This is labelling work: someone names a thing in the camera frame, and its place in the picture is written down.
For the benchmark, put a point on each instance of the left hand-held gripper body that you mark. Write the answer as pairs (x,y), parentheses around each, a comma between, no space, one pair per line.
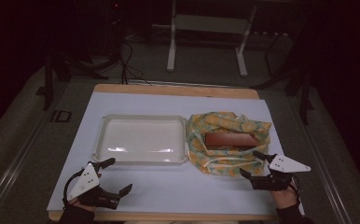
(86,182)

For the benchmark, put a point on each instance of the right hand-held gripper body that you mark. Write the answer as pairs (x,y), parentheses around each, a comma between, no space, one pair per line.
(285,165)

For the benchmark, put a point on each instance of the yellow green patterned cloth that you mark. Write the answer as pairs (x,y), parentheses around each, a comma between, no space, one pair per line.
(212,160)

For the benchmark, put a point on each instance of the person's left hand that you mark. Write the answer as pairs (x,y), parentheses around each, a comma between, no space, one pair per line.
(75,202)

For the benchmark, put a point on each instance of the person's right hand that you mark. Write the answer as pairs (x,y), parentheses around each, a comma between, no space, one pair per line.
(283,198)

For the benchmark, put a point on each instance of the brown rectangular box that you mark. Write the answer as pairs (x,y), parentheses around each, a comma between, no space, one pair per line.
(231,140)

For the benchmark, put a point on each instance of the white square tray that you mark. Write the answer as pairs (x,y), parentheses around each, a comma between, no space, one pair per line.
(141,140)

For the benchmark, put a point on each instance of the white table mat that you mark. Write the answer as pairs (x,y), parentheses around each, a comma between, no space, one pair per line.
(168,186)

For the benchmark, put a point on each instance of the black floor socket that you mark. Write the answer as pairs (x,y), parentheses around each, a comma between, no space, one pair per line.
(61,116)

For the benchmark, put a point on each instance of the black stand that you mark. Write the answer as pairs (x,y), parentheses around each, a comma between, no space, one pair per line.
(296,81)
(55,74)

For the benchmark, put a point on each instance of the white metal stand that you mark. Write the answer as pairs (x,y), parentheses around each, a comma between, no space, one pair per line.
(209,25)

